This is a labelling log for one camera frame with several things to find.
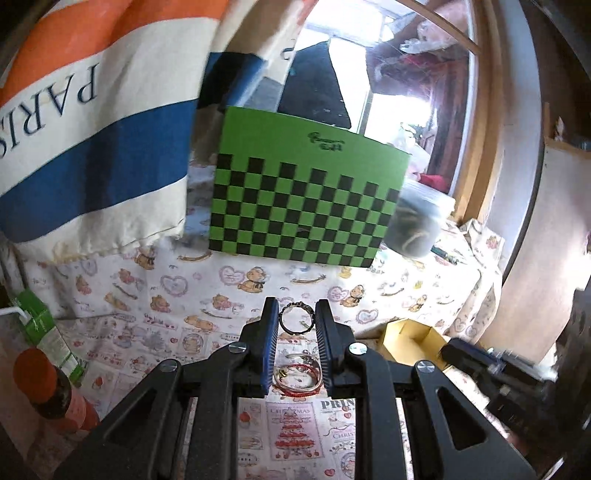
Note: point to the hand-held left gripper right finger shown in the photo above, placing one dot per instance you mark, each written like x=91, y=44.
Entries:
x=327, y=350

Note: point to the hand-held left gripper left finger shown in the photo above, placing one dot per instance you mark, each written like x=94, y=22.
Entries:
x=268, y=350

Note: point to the yellow cardboard box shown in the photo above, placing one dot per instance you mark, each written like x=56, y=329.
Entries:
x=408, y=341

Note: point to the printed bear tablecloth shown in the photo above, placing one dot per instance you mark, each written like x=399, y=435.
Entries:
x=184, y=295

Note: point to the clear plastic jar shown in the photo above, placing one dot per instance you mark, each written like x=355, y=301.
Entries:
x=415, y=221

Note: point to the green checkered box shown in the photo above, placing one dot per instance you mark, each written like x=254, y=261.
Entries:
x=304, y=189

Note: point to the orange capped bottle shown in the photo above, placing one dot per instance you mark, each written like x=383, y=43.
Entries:
x=51, y=392

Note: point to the green drink carton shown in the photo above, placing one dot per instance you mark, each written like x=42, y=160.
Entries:
x=44, y=332

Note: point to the black cloth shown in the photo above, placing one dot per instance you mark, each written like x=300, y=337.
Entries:
x=314, y=87

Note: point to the wooden framed mirror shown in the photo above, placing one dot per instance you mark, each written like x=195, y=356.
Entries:
x=434, y=92

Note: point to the striped canvas tote bag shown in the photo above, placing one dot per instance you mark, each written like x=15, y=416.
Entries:
x=92, y=124

